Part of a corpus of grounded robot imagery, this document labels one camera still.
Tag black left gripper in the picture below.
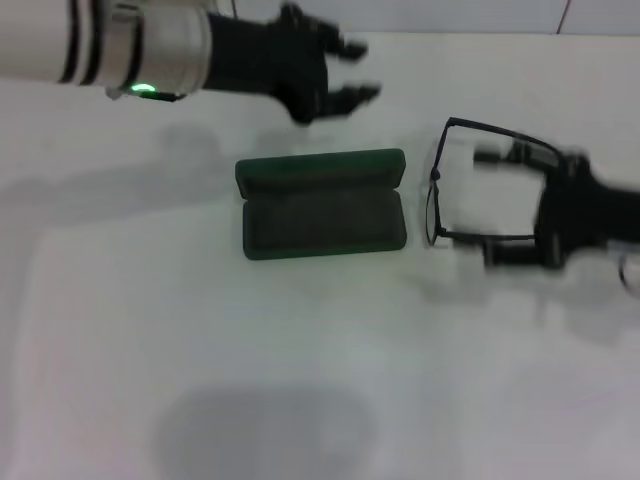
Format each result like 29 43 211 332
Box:
203 3 383 127

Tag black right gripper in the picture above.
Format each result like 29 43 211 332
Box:
471 141 640 271

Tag black glasses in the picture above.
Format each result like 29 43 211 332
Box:
423 117 566 251

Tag green glasses case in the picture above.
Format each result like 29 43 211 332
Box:
234 148 407 262

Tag right gripper connector cable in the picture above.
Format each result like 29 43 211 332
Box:
618 249 640 292

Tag gripper connector cable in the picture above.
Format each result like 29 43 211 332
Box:
104 85 180 105
618 249 640 292

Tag thin red wall cable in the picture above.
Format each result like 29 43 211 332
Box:
553 0 575 37

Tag left gripper connector cable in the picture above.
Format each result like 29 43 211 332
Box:
104 85 180 105

